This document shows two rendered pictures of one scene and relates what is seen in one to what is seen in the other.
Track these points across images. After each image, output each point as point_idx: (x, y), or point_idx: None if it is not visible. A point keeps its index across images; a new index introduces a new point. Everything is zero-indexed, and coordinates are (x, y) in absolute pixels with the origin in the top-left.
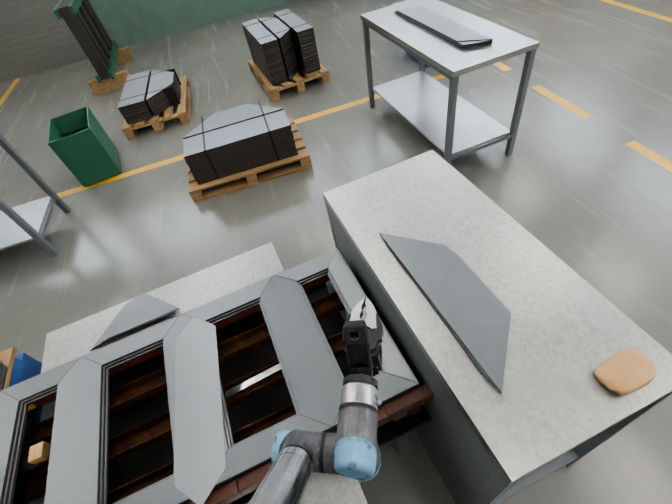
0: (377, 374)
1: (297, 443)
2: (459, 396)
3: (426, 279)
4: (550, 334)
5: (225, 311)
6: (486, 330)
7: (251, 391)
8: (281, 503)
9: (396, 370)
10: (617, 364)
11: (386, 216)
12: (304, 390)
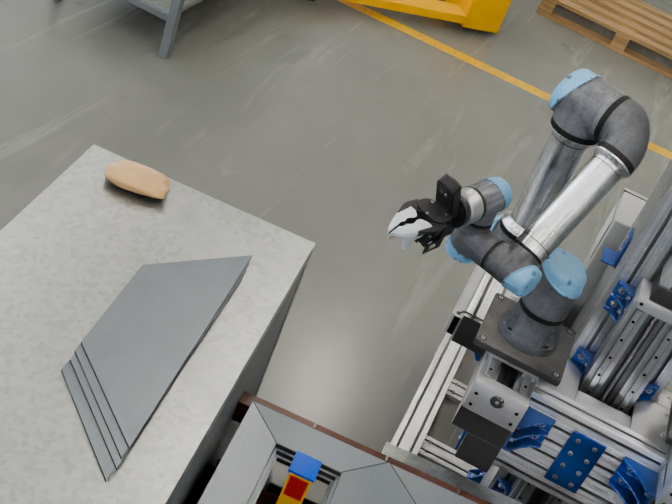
0: (281, 459)
1: (520, 248)
2: (283, 292)
3: (164, 361)
4: (134, 237)
5: None
6: (189, 280)
7: None
8: (564, 189)
9: (261, 431)
10: (141, 180)
11: (47, 494)
12: None
